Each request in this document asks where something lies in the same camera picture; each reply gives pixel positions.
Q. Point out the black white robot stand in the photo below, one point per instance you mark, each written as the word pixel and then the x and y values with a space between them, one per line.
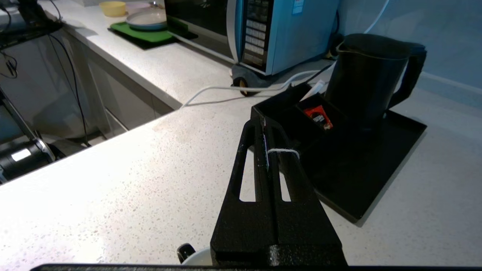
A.
pixel 26 158

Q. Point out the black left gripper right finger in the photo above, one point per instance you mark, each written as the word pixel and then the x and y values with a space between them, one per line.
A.
pixel 301 226

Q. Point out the pink bowl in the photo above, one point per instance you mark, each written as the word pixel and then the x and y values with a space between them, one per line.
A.
pixel 137 6

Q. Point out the black rectangular serving tray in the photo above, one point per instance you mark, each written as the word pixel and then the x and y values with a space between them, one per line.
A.
pixel 357 173

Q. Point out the grey base cabinet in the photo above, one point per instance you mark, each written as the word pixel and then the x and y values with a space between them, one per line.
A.
pixel 124 101

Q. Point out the black mug white inside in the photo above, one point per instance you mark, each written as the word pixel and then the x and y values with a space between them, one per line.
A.
pixel 199 259

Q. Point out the black electric kettle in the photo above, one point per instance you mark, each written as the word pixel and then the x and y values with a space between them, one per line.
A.
pixel 361 82

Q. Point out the black curved desk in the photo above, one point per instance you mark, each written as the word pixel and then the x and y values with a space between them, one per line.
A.
pixel 26 32

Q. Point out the green mat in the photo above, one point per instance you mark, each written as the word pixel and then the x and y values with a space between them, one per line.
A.
pixel 150 36

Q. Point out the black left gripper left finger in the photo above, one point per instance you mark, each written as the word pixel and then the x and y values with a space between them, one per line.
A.
pixel 241 226

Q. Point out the white plate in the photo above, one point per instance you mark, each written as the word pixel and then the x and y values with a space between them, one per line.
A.
pixel 148 19

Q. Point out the yellow bowl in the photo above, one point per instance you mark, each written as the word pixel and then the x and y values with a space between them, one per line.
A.
pixel 112 8

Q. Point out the silver microwave oven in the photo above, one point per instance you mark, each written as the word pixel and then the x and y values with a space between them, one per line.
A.
pixel 293 34

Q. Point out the red sachet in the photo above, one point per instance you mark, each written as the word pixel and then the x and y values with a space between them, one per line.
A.
pixel 318 117

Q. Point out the black compartment sachet box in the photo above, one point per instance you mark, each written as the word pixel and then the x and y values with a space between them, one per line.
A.
pixel 286 116

